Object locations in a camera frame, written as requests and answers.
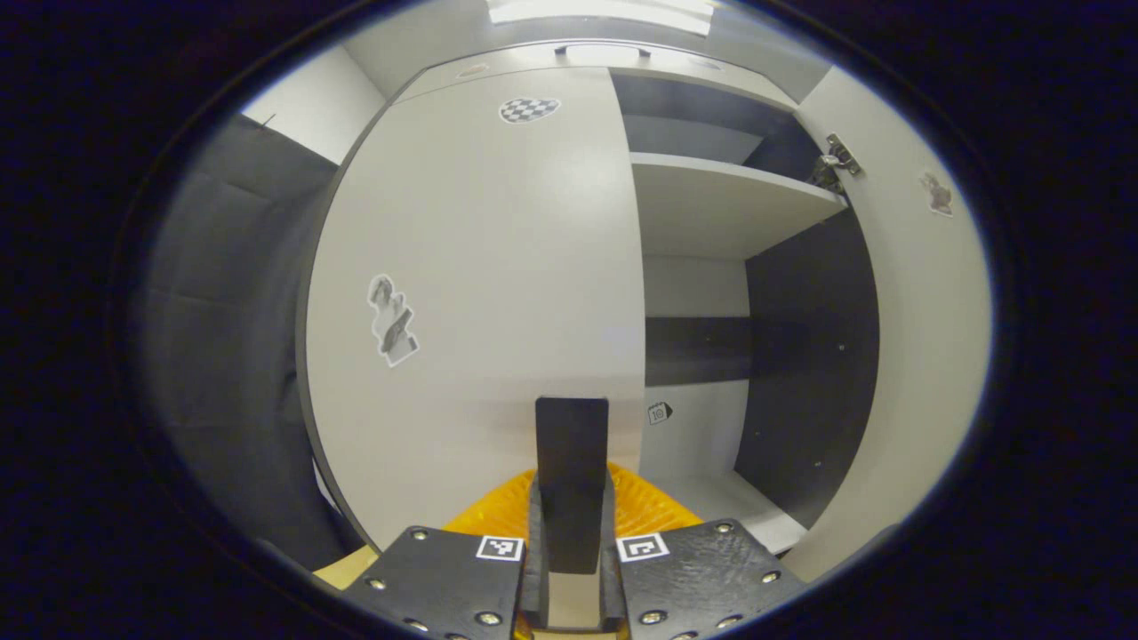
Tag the black backdrop cloth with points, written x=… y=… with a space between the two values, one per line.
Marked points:
x=222 y=356

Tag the metal door hinge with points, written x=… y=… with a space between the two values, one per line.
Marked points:
x=837 y=160

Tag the grey cabinet door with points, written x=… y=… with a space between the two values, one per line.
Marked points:
x=489 y=267
x=925 y=356

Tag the large ceiling light panel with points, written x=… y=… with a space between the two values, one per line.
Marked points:
x=605 y=13

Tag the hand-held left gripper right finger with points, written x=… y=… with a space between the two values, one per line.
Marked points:
x=612 y=578

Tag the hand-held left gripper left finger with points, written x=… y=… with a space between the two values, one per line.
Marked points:
x=533 y=578

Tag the grey double-door shoe cabinet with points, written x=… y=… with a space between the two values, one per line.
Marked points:
x=702 y=213

